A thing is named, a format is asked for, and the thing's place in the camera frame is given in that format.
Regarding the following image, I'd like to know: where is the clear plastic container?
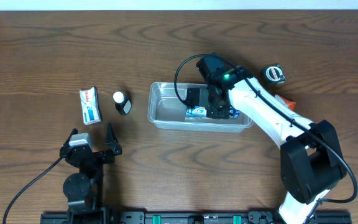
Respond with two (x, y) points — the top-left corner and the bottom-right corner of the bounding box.
(148, 82), (254, 133)

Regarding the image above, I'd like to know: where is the green square ointment box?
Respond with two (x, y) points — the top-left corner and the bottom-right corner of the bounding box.
(261, 64), (286, 86)

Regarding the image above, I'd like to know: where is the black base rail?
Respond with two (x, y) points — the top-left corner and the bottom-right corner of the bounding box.
(40, 207), (353, 224)

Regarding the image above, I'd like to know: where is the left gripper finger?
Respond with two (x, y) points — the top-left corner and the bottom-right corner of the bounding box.
(63, 128), (78, 147)
(106, 123), (119, 147)

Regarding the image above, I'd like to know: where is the black cable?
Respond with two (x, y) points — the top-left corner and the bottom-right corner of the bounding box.
(173, 54), (358, 205)
(2, 156), (64, 224)

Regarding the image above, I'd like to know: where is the black bottle white cap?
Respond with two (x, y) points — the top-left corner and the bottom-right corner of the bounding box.
(113, 91), (132, 115)

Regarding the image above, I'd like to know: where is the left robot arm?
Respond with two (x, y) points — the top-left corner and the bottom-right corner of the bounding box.
(60, 124), (122, 223)

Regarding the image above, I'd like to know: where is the left black cable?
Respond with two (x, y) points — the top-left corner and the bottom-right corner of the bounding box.
(2, 156), (64, 224)

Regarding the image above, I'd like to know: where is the white medicine box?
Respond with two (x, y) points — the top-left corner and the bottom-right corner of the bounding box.
(80, 87), (102, 125)

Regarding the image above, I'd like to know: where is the right black cable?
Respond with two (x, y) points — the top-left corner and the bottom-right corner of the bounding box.
(173, 54), (358, 205)

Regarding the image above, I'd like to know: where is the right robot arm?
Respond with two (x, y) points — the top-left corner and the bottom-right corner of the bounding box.
(196, 54), (349, 223)

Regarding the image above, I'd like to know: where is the red medicine sachet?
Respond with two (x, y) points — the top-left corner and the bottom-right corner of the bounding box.
(275, 95), (296, 111)

